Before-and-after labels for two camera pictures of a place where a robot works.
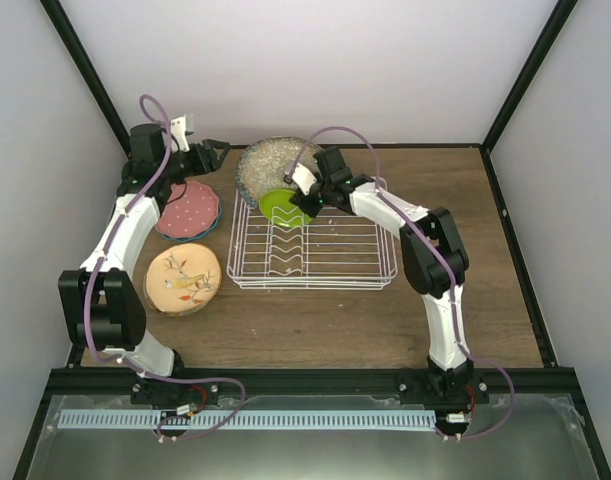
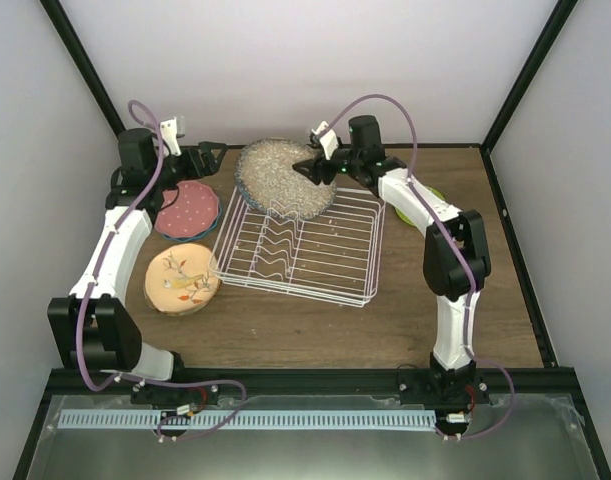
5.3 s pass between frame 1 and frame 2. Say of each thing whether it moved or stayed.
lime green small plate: moved
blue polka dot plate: stayed
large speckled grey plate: stayed
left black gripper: stayed
